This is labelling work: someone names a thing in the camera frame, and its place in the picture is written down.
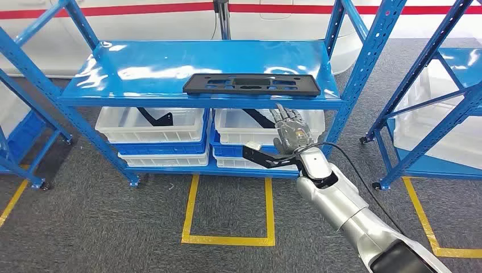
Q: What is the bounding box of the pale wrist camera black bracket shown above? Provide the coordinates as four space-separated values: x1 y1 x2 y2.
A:
243 141 302 169

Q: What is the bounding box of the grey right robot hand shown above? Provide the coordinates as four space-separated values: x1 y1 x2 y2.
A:
269 104 314 155

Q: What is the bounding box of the black stanchion pole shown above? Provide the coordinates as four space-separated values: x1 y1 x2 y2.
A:
213 0 231 41

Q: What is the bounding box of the black bracket part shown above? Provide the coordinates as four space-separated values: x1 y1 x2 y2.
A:
242 109 277 130
136 107 174 127

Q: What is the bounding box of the yellow floor tape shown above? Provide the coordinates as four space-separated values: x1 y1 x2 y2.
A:
181 173 276 247
0 164 30 229
402 177 482 259

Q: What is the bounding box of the black plastic panel part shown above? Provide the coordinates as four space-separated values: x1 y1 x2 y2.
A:
182 73 322 98

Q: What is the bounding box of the large translucent white bin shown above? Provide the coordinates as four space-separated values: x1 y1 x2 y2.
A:
393 58 482 170

